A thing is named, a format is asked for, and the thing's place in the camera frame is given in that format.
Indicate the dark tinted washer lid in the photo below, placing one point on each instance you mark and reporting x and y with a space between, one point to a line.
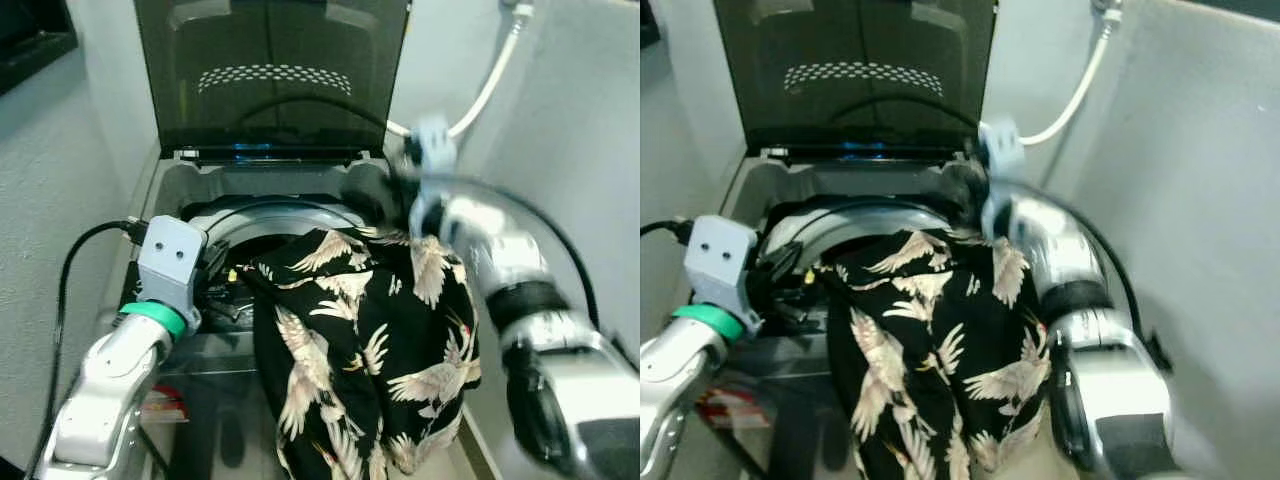
855 60
270 60

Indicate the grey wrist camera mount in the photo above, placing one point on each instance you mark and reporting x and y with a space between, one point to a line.
433 145
722 265
1002 150
172 262

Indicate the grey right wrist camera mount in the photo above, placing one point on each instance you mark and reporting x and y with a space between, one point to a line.
433 145
1002 150

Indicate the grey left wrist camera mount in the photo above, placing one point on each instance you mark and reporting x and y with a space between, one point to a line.
722 265
172 262

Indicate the black crane print shirt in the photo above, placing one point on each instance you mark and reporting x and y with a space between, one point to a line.
360 340
940 345

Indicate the grey top-load washing machine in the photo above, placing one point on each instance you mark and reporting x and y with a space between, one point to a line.
785 190
200 190

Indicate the red white washer label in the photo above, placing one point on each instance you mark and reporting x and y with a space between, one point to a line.
732 408
165 403

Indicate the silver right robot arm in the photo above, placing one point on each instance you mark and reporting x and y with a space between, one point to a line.
560 370
1110 380

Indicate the dark window frame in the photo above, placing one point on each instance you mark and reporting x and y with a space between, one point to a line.
30 40

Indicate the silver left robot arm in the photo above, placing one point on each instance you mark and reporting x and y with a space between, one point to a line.
675 370
110 375

